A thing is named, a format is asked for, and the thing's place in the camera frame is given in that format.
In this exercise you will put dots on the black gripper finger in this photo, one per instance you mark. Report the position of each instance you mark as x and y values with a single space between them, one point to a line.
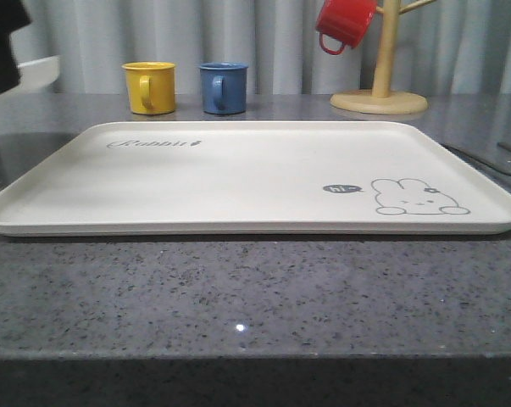
13 16

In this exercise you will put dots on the white round plate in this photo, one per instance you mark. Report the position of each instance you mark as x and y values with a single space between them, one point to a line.
39 73

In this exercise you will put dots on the silver metal fork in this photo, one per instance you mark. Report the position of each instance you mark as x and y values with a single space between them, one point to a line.
477 159

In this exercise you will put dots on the yellow enamel mug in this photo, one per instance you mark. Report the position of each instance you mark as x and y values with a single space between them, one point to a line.
150 87

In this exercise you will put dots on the blue enamel mug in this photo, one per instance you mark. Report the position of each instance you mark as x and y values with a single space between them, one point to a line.
224 87

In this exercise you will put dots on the beige rabbit serving tray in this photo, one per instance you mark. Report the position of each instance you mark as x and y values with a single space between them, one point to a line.
198 177

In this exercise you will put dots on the red enamel mug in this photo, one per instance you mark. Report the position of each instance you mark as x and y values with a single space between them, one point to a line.
346 21

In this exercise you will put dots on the wooden mug tree stand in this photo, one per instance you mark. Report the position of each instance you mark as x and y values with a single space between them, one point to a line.
381 99

